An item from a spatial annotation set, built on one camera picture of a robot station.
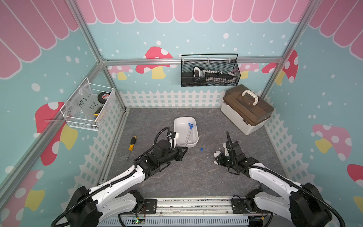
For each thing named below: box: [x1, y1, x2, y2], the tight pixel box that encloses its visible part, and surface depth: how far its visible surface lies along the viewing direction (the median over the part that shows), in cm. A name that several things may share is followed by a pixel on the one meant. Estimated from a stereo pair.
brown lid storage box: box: [220, 84, 275, 136], surface depth 101 cm
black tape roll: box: [97, 91, 111, 105], surface depth 82 cm
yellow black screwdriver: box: [126, 135, 138, 161], surface depth 99 cm
